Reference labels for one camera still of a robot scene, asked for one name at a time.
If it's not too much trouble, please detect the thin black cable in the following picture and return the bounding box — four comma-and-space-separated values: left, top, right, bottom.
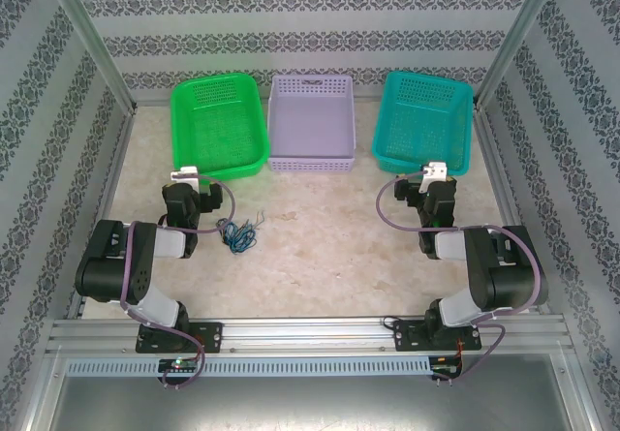
217, 217, 258, 257
217, 215, 261, 253

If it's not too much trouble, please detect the teal plastic basket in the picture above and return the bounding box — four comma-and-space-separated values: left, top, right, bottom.
370, 70, 475, 178

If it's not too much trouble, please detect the aluminium frame post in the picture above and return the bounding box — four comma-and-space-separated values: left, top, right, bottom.
41, 0, 140, 115
473, 0, 569, 108

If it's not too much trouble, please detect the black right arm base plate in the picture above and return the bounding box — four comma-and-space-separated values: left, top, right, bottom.
392, 318, 483, 354

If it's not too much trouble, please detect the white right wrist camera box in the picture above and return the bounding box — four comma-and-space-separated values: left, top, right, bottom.
418, 161, 448, 194

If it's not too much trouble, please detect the aluminium side rail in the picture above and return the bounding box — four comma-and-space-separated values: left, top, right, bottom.
473, 106, 553, 316
65, 110, 140, 321

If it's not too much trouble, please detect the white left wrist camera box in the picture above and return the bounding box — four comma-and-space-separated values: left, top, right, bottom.
170, 165, 200, 193

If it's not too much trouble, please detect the aluminium mounting rail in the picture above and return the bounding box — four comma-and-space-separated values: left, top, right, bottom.
47, 317, 568, 354

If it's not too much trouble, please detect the thin green cable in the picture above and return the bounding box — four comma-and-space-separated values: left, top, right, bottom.
225, 211, 267, 251

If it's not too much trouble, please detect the thin brown cable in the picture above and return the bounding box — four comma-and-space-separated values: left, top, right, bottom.
216, 225, 243, 248

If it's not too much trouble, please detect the lavender plastic basket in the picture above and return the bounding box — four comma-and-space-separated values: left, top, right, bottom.
266, 74, 357, 175

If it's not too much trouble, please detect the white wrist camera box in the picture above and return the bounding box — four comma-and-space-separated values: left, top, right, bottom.
418, 161, 448, 194
170, 165, 200, 193

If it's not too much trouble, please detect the thin blue cable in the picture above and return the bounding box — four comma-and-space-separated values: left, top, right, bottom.
220, 211, 266, 257

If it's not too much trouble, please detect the grey slotted cable duct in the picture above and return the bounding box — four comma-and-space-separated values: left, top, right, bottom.
65, 356, 432, 378

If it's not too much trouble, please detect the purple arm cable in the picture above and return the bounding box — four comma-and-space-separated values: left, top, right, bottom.
119, 172, 237, 388
376, 168, 543, 385

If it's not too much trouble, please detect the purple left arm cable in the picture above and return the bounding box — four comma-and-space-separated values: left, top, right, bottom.
119, 172, 237, 388

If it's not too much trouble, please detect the green plastic basket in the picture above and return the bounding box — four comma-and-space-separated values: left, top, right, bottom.
170, 71, 271, 183

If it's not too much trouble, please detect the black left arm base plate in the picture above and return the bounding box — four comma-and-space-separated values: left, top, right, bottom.
135, 322, 224, 354

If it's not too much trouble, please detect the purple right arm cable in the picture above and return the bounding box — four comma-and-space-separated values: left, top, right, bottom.
376, 168, 543, 385

